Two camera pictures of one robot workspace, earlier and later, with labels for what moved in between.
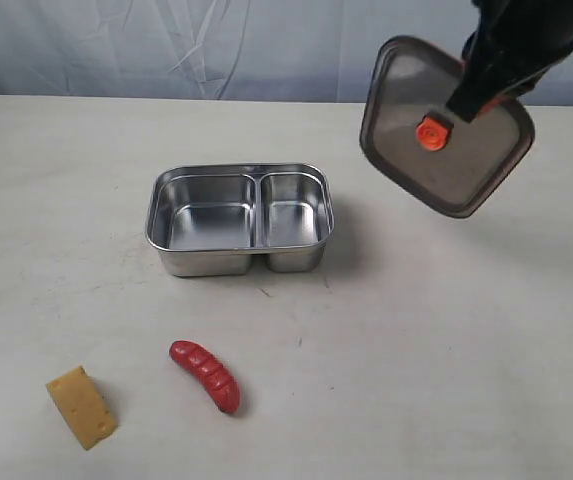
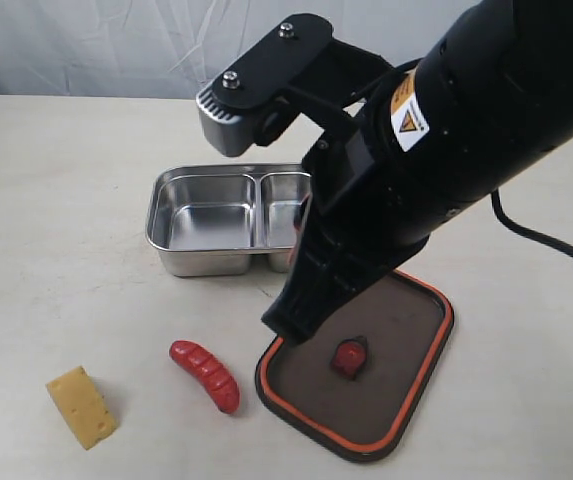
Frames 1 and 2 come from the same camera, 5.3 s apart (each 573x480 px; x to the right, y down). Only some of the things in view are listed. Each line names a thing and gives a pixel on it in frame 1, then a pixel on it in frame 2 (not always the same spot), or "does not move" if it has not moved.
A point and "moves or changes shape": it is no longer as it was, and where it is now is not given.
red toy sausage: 214,375 does not move
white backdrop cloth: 228,50 does not move
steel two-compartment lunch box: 213,219 does not move
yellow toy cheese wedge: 83,406 does not move
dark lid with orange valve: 408,133 moves or changes shape
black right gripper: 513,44 to 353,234
